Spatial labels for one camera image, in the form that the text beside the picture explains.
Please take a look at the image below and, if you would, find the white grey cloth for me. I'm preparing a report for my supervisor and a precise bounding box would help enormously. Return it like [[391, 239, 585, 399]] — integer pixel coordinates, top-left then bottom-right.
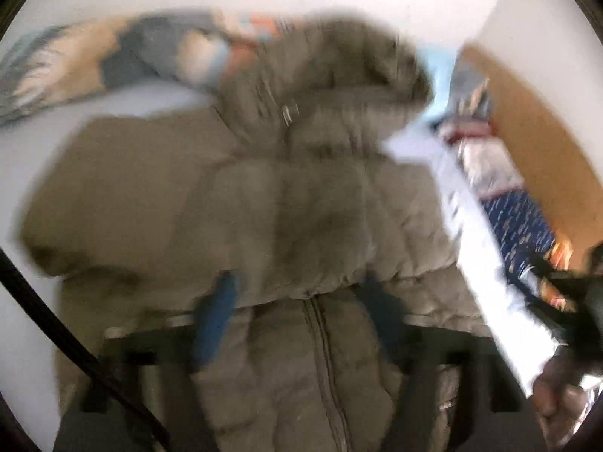
[[459, 140, 525, 197]]

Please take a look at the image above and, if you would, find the person's right hand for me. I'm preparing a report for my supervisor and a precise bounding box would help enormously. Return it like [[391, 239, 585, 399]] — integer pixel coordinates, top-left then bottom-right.
[[532, 352, 592, 421]]

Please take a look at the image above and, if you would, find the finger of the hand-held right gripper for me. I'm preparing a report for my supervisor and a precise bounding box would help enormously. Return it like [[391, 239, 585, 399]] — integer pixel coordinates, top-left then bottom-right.
[[528, 253, 573, 314]]

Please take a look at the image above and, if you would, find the wooden bed board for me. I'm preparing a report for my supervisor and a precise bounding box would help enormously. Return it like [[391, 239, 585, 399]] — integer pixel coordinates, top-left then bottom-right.
[[459, 42, 603, 255]]

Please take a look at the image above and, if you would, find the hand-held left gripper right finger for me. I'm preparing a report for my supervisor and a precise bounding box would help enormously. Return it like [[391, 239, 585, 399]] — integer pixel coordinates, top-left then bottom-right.
[[360, 270, 549, 452]]

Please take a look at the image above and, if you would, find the olive puffer jacket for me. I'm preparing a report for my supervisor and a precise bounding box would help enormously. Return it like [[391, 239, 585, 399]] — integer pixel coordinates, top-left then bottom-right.
[[19, 19, 495, 452]]

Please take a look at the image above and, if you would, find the patterned striped quilt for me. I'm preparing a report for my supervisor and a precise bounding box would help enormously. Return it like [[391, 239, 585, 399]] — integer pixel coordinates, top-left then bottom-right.
[[0, 7, 293, 128]]

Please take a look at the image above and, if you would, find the red and white striped cloth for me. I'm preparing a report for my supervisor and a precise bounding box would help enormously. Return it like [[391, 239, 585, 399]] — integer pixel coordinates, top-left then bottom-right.
[[443, 118, 500, 148]]

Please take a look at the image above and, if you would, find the black cable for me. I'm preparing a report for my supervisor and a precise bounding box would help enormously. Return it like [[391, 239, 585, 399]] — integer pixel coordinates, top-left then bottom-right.
[[0, 249, 170, 452]]

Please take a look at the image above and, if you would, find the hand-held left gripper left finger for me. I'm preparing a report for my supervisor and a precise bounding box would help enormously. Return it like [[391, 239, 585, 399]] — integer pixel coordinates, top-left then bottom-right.
[[54, 270, 242, 452]]

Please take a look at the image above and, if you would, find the navy star-print cloth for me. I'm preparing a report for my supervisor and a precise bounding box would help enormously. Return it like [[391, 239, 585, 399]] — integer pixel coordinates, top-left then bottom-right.
[[483, 191, 566, 288]]

